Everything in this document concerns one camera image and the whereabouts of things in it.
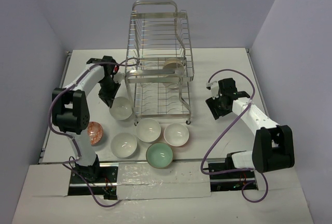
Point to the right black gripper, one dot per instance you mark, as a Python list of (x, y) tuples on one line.
[(212, 104)]

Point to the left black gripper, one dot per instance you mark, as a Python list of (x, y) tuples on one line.
[(107, 97)]

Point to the white bowl beige outside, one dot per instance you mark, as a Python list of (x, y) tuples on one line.
[(173, 63)]

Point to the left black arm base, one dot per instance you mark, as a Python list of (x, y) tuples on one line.
[(105, 186)]

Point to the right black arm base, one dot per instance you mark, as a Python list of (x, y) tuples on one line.
[(233, 181)]

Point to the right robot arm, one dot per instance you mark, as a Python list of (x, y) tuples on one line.
[(273, 147)]

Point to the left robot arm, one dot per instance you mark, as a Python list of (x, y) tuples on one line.
[(69, 114)]

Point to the steel two-tier dish rack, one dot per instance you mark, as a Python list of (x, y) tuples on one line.
[(158, 30)]

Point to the red patterned bowl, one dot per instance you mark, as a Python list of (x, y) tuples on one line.
[(95, 132)]

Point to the white bowl pink rim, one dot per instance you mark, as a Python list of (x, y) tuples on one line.
[(176, 134)]

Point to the pale green bowl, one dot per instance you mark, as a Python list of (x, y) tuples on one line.
[(159, 155)]

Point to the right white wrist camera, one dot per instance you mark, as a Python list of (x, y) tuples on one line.
[(214, 89)]

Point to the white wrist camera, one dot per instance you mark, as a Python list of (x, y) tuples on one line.
[(117, 76), (214, 89)]

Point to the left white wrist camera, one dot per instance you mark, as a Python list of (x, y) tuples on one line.
[(117, 76)]

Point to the aluminium table edge rail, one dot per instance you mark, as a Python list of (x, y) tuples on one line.
[(46, 139)]

